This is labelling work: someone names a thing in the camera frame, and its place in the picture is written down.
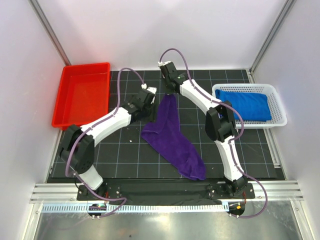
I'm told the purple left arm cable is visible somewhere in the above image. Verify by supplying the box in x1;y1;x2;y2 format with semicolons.
64;67;147;218

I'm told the right aluminium corner post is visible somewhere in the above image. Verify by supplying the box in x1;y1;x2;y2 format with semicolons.
249;0;296;75

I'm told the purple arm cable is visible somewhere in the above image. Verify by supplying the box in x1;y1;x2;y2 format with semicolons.
64;67;147;218
158;48;270;220

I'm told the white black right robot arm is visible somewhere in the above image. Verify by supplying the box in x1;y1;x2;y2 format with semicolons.
158;61;248;198

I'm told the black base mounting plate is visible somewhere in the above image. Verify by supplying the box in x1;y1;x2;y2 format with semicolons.
76;177;256;201

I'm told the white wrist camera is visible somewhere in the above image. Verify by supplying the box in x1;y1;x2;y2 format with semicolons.
158;61;171;68
141;83;157;94

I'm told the aluminium corner post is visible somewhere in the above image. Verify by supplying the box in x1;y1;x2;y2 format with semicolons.
28;0;71;66
249;0;296;75

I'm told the purple towel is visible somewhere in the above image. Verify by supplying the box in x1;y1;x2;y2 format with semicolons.
141;94;206;181

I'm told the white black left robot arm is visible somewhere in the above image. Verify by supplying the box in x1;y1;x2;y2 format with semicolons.
58;86;157;200

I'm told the blue towel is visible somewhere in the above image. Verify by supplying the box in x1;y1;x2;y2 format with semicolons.
214;89;272;122

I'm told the white plastic mesh basket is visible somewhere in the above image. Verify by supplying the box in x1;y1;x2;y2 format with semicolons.
212;83;288;129

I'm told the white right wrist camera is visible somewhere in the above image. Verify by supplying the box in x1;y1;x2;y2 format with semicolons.
158;61;171;68

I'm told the red plastic bin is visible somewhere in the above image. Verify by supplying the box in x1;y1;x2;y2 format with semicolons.
51;62;110;131

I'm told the black grid cutting mat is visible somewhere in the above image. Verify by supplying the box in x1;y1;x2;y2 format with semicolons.
47;69;279;179

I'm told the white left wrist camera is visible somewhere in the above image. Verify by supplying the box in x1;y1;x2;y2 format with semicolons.
141;83;157;94

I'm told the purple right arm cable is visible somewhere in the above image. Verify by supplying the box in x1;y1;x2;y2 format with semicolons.
158;48;270;220

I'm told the left aluminium corner post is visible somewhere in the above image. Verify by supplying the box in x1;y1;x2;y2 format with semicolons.
28;0;71;66

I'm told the aluminium front rail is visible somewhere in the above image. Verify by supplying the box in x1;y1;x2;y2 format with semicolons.
29;180;304;214

